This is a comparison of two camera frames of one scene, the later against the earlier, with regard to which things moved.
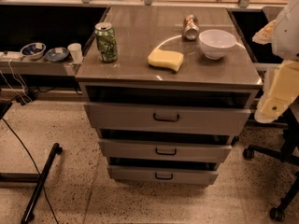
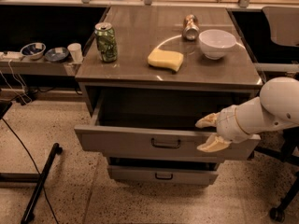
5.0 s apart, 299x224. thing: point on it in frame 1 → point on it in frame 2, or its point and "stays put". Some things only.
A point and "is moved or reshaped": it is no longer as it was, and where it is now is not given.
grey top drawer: [167, 118] is moved or reshaped
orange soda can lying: [191, 28] stays put
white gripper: [287, 35] → [229, 124]
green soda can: [106, 41] stays put
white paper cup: [76, 51] stays put
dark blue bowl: [56, 53] stays put
